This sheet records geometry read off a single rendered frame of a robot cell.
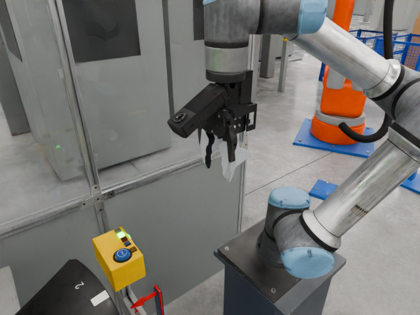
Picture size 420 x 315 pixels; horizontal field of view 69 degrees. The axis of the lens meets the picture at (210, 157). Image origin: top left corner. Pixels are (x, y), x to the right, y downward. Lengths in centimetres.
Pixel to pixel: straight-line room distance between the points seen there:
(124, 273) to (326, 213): 58
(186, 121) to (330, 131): 366
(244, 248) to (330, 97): 319
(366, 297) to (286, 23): 208
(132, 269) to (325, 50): 77
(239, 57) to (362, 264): 224
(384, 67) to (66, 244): 129
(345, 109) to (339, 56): 336
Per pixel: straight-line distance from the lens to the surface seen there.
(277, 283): 97
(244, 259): 101
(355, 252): 267
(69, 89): 118
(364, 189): 74
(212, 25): 52
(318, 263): 80
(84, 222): 143
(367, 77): 77
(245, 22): 52
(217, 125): 57
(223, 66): 52
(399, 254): 281
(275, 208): 88
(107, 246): 101
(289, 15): 53
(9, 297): 130
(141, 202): 150
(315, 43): 70
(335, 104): 406
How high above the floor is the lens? 176
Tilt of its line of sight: 29 degrees down
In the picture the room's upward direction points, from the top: straight up
